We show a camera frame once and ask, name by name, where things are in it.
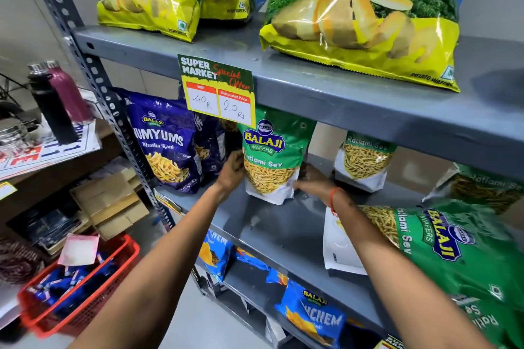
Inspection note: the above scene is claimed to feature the person's right hand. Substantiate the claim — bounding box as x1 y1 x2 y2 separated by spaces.
292 163 339 209

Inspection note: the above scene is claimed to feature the person's left hand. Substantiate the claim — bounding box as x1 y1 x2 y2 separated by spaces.
215 149 246 197

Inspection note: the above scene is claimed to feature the person's right forearm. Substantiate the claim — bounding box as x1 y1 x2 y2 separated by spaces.
331 191 494 349

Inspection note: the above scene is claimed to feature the person's left forearm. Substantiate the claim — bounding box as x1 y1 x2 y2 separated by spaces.
67 183 236 349

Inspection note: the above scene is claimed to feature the purple snack bag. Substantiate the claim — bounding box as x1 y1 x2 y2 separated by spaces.
113 87 204 194
178 85 228 177

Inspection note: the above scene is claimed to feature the red wrist thread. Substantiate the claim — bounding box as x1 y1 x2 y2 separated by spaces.
329 187 343 217

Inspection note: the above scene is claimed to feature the green yellow price sign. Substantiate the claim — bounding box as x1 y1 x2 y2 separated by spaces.
177 54 257 122

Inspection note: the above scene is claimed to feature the yellow shelf label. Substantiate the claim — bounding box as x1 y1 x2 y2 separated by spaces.
153 188 183 216
373 334 407 349

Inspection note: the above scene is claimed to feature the grey metal shelf rack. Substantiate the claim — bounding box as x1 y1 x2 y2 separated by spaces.
18 0 524 349

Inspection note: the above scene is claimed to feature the blue snack bag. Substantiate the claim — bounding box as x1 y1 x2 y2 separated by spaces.
198 229 234 283
266 268 290 286
234 246 271 272
274 279 347 347

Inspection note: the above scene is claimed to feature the flattened cardboard box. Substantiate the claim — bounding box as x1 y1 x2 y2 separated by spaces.
70 172 141 215
89 197 150 240

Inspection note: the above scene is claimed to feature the large green snack bag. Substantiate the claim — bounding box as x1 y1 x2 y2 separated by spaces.
448 291 524 349
323 198 524 337

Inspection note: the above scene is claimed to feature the large yellow potato chips bag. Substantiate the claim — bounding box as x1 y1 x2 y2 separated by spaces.
259 0 480 93

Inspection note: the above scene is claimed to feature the maroon metal bottle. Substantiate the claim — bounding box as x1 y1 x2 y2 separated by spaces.
44 59 94 124

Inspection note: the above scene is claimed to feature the pink white packet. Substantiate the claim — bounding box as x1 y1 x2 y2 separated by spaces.
57 233 100 267

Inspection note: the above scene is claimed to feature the white printed poster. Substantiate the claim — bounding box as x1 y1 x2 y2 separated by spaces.
0 89 102 182

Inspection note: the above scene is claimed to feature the black metal bottle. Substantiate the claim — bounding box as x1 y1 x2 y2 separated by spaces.
27 62 80 145

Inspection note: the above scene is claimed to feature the stack of black packets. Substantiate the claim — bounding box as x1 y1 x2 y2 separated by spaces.
22 207 84 250

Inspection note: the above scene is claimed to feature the red plastic basket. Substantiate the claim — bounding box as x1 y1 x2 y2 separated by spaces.
17 234 141 339

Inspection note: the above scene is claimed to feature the pile of small blue packets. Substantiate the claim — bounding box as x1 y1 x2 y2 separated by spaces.
27 252 120 317

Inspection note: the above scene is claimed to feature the clear glass jar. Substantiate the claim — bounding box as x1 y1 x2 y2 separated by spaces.
0 118 32 159

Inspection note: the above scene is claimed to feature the brown woven mat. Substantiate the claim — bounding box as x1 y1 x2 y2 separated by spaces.
0 237 45 286

